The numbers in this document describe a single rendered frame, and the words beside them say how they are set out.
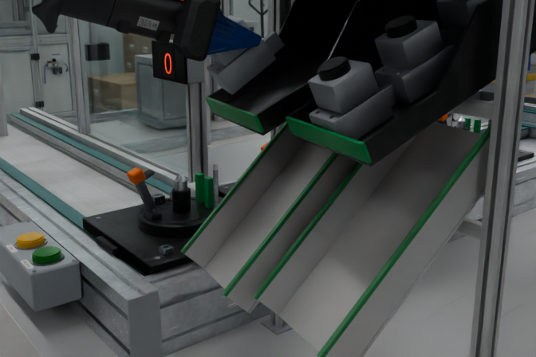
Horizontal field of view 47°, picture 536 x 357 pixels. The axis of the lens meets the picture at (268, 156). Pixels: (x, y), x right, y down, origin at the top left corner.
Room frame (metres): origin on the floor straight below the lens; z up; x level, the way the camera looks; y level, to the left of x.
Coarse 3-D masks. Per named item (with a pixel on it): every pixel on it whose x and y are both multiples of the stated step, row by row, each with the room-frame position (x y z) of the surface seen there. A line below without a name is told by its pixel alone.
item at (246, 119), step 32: (320, 0) 0.81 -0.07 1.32; (352, 0) 0.83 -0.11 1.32; (384, 0) 0.70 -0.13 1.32; (288, 32) 0.79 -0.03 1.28; (320, 32) 0.81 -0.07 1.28; (352, 32) 0.68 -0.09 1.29; (288, 64) 0.79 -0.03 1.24; (320, 64) 0.76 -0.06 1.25; (224, 96) 0.75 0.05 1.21; (256, 96) 0.74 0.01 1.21; (288, 96) 0.64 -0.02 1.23; (256, 128) 0.63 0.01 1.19
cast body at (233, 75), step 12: (240, 24) 0.66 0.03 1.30; (276, 36) 0.70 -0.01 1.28; (252, 48) 0.67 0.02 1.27; (264, 48) 0.68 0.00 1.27; (276, 48) 0.70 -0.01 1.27; (216, 60) 0.68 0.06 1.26; (228, 60) 0.66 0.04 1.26; (240, 60) 0.67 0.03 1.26; (252, 60) 0.67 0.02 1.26; (264, 60) 0.68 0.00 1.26; (216, 72) 0.67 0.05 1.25; (228, 72) 0.66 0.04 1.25; (240, 72) 0.67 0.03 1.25; (252, 72) 0.67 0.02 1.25; (228, 84) 0.66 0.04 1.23; (240, 84) 0.67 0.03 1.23
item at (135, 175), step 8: (136, 168) 0.90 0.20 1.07; (128, 176) 0.89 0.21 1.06; (136, 176) 0.89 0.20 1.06; (144, 176) 0.89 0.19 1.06; (136, 184) 0.89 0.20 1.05; (144, 184) 0.90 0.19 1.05; (144, 192) 0.90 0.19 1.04; (144, 200) 0.90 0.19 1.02; (152, 200) 0.90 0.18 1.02; (152, 208) 0.90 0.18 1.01
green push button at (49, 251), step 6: (48, 246) 0.84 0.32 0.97; (36, 252) 0.82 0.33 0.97; (42, 252) 0.82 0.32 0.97; (48, 252) 0.82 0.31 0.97; (54, 252) 0.82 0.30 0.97; (60, 252) 0.82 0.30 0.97; (36, 258) 0.80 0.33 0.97; (42, 258) 0.80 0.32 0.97; (48, 258) 0.80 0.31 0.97; (54, 258) 0.81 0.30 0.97; (60, 258) 0.82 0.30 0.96
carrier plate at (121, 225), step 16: (128, 208) 1.01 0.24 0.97; (96, 224) 0.93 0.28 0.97; (112, 224) 0.93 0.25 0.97; (128, 224) 0.93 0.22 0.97; (112, 240) 0.87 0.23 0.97; (128, 240) 0.87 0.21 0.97; (144, 240) 0.87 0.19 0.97; (160, 240) 0.87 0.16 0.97; (176, 240) 0.87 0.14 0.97; (128, 256) 0.83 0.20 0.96; (144, 256) 0.81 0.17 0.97; (160, 256) 0.81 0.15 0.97; (176, 256) 0.81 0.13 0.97; (144, 272) 0.79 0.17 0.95
